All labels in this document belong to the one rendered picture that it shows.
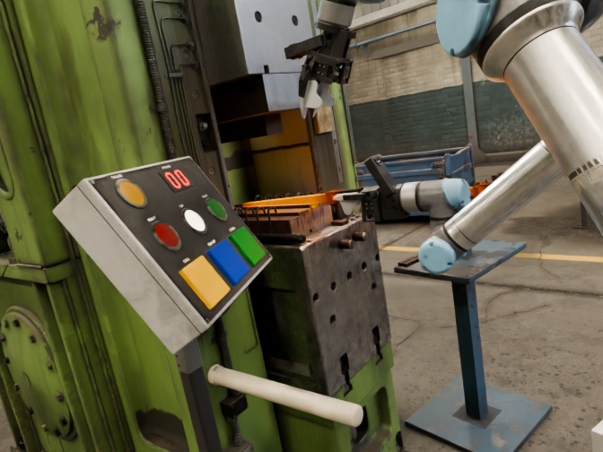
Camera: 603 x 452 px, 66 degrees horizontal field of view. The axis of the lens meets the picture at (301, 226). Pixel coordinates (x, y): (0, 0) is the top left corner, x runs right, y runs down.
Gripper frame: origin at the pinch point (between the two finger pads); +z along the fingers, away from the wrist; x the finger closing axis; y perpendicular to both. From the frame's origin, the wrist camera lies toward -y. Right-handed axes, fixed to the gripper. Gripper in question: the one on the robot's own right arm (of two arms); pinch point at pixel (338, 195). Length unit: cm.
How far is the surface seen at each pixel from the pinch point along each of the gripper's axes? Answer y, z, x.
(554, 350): 103, -25, 115
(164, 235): -7, -12, -65
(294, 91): -29.8, 8.3, -0.2
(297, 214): 3.3, 9.5, -7.8
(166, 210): -10, -7, -60
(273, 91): -30.5, 8.3, -9.1
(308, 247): 11.1, 3.1, -13.6
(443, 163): 38, 109, 342
